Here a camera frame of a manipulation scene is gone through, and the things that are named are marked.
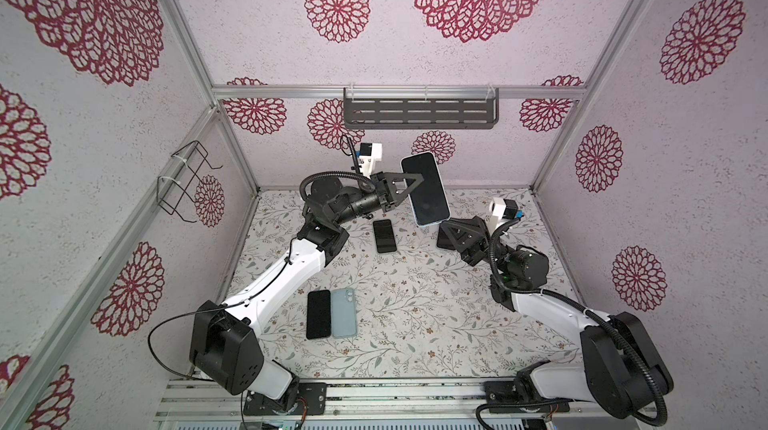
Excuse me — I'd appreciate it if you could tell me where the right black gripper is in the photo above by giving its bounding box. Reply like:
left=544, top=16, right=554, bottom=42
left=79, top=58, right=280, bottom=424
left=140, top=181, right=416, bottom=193
left=446, top=225, right=518, bottom=283

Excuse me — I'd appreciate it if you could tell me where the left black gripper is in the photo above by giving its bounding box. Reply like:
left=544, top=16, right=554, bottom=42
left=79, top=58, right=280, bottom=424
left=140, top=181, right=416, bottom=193
left=334, top=173, right=424, bottom=228

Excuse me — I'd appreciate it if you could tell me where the black phone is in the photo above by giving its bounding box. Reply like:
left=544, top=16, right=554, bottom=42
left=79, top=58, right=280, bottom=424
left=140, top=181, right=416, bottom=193
left=373, top=219, right=397, bottom=254
left=401, top=151, right=451, bottom=226

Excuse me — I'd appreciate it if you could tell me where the light blue phone case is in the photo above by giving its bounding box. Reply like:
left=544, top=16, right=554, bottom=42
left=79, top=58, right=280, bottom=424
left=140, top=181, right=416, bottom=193
left=331, top=288, right=357, bottom=338

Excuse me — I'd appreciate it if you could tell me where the black phone removed from case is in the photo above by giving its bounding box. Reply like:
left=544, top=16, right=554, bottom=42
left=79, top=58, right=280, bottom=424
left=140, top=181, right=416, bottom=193
left=305, top=289, right=332, bottom=340

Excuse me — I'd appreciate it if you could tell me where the black smartphone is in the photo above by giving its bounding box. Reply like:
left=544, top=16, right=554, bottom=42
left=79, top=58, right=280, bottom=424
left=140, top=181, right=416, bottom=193
left=436, top=223, right=455, bottom=250

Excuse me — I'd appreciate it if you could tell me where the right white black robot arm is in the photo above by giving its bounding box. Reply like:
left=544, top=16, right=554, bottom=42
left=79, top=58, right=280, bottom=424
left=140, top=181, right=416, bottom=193
left=438, top=217, right=674, bottom=427

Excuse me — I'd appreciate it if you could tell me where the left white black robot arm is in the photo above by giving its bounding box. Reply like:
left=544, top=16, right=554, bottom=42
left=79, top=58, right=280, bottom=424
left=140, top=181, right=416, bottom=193
left=189, top=171, right=428, bottom=413

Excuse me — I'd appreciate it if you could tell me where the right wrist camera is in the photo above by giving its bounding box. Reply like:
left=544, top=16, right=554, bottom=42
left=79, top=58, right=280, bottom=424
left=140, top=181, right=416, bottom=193
left=485, top=197, right=524, bottom=233

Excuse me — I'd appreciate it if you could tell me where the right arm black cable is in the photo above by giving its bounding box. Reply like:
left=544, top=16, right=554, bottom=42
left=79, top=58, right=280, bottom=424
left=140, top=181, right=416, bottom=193
left=475, top=216, right=670, bottom=430

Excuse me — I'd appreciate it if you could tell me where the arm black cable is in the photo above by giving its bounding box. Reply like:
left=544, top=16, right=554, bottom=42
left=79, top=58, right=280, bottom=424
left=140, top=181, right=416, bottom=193
left=146, top=237, right=295, bottom=382
left=475, top=216, right=670, bottom=430

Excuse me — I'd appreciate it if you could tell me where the grey slotted wall shelf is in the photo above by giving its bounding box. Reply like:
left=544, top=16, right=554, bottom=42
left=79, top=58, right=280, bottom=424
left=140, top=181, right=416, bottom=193
left=342, top=88, right=499, bottom=130

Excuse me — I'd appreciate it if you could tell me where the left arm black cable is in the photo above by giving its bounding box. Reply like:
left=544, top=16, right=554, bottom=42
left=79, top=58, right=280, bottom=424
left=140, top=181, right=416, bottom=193
left=146, top=237, right=295, bottom=382

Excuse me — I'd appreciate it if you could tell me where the black wire wall basket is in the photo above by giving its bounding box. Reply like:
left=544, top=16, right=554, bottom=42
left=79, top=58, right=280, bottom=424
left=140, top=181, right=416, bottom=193
left=155, top=140, right=226, bottom=228

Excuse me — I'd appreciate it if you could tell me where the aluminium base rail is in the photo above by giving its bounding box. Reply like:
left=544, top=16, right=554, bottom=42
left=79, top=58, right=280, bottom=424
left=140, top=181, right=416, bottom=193
left=154, top=375, right=660, bottom=422

